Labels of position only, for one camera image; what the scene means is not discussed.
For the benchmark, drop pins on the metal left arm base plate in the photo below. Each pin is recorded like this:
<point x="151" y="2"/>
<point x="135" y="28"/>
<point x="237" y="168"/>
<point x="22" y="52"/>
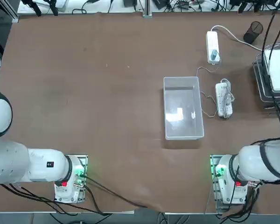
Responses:
<point x="84" y="161"/>

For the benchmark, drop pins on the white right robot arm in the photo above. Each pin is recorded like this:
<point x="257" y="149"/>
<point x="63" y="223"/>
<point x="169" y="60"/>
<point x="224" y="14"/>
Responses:
<point x="254" y="161"/>

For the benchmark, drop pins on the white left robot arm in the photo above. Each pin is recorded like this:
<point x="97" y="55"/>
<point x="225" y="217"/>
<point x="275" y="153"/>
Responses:
<point x="14" y="161"/>

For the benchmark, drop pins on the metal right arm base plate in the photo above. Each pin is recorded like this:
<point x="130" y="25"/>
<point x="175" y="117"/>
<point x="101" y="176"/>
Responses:
<point x="213" y="163"/>

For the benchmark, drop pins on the black mesh pen cup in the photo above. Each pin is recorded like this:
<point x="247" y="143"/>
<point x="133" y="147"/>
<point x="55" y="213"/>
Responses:
<point x="253" y="32"/>

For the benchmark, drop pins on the long white power strip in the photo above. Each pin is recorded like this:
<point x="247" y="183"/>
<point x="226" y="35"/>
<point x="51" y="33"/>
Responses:
<point x="212" y="39"/>

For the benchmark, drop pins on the short white power strip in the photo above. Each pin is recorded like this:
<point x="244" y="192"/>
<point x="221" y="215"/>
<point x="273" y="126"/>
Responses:
<point x="219" y="93"/>

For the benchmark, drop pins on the translucent plastic bin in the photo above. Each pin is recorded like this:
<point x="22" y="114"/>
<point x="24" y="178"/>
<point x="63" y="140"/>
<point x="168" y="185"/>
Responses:
<point x="182" y="109"/>

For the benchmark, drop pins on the aluminium frame post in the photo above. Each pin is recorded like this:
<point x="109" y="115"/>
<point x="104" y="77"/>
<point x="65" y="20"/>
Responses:
<point x="147" y="9"/>

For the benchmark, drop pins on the blue-wrapped phone charger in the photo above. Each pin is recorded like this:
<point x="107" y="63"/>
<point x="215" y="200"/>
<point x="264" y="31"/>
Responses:
<point x="213" y="54"/>

